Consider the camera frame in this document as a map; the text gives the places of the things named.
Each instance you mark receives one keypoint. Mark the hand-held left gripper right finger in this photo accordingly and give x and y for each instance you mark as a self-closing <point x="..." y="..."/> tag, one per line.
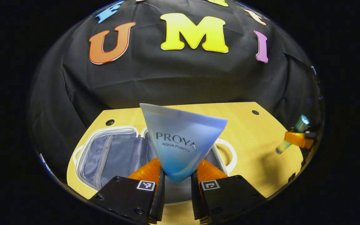
<point x="227" y="200"/>

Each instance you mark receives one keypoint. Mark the blue white cosmetic tube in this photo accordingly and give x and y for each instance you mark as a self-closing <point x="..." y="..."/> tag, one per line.
<point x="180" y="140"/>

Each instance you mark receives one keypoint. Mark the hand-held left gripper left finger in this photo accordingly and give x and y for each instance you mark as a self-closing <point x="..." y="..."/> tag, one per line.
<point x="127" y="197"/>

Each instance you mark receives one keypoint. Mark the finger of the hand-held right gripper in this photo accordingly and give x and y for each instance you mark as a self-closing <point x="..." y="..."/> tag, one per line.
<point x="295" y="139"/>

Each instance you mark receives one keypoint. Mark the clear blue toner bottle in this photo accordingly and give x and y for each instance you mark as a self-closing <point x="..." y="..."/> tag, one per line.
<point x="300" y="122"/>

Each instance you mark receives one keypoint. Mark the white suitcase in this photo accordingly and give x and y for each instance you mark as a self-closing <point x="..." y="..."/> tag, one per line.
<point x="114" y="156"/>

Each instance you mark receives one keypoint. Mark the black backdrop cloth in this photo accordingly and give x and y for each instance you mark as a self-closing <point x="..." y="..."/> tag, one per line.
<point x="173" y="78"/>

